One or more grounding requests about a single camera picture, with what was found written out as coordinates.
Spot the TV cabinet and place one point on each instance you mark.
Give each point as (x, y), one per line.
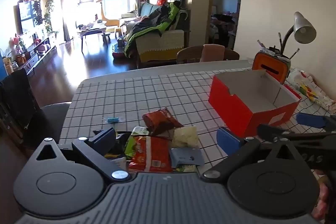
(39, 48)

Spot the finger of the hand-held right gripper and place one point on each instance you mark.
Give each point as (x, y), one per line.
(270, 130)
(311, 120)

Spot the blue candy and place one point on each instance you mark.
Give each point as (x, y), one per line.
(112, 119)

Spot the black paintbrush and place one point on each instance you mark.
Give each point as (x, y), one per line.
(280, 43)
(294, 53)

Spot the green white snack packet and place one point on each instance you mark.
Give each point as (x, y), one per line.
(187, 169)

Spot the dark red snack packet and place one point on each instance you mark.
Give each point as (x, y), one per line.
(160, 120)

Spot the cream crocheted sofa cover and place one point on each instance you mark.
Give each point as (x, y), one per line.
(160, 43)

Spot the colourful printed plastic bag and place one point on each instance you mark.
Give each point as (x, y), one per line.
(309, 87)

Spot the red flowers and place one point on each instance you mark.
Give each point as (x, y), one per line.
(17, 43)

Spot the black green jacket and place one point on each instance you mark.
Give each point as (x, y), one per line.
(155, 22)

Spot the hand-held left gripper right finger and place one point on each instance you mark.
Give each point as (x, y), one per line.
(228, 141)

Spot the wooden chair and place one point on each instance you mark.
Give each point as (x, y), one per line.
(189, 54)

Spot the checkered tablecloth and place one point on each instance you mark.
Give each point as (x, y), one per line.
(157, 87)

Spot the sofa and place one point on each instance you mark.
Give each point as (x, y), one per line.
(147, 10)

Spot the grey desk lamp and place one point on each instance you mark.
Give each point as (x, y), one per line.
(303, 29)

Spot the pink cloth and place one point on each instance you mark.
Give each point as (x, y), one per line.
(213, 53)

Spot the cream snack packet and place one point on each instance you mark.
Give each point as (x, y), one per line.
(185, 136)

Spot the black chair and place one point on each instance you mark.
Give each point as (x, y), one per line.
(21, 103)

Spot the grey-blue wipes packet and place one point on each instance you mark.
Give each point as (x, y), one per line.
(186, 157)

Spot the white packet red label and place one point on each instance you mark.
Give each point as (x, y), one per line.
(119, 162)

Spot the red cardboard box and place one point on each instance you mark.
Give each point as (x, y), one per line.
(236, 108)

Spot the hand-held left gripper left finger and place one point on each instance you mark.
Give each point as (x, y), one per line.
(106, 138)

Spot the person's right hand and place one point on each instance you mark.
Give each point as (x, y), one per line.
(323, 195)

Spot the coffee table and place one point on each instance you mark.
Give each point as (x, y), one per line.
(92, 29)

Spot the white pen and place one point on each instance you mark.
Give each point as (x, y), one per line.
(261, 44)

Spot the red striped snack packet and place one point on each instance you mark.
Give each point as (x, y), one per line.
(151, 153)

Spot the television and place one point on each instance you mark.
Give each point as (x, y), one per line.
(27, 15)

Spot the orange tissue box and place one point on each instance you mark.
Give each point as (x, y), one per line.
(265, 66)

